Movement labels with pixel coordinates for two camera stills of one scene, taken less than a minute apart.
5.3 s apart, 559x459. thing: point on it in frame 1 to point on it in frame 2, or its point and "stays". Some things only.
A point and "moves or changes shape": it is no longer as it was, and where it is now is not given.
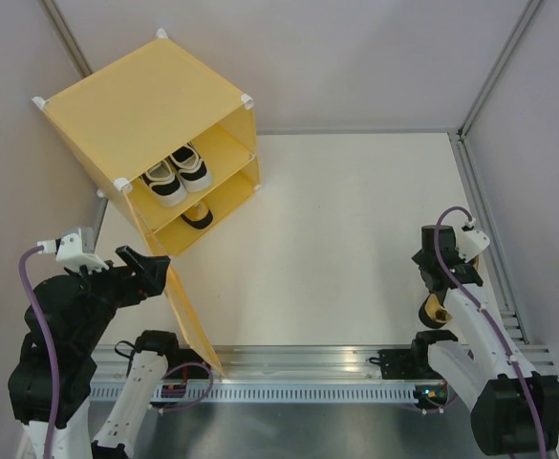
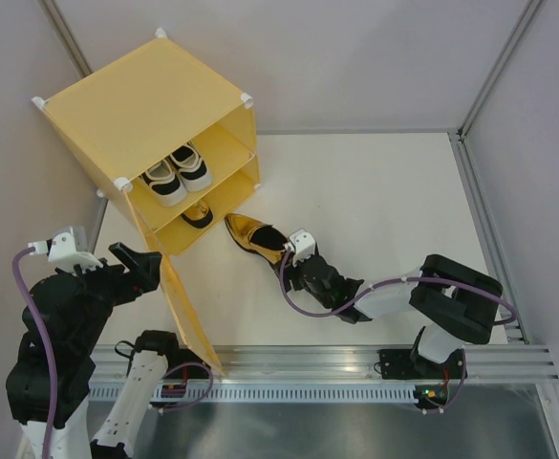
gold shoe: x=199 y=216 stays
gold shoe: x=433 y=316 moves or changes shape
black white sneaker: x=164 y=185 stays
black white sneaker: x=192 y=168 stays
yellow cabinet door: x=192 y=330 stays
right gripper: x=419 y=258 to x=292 y=272
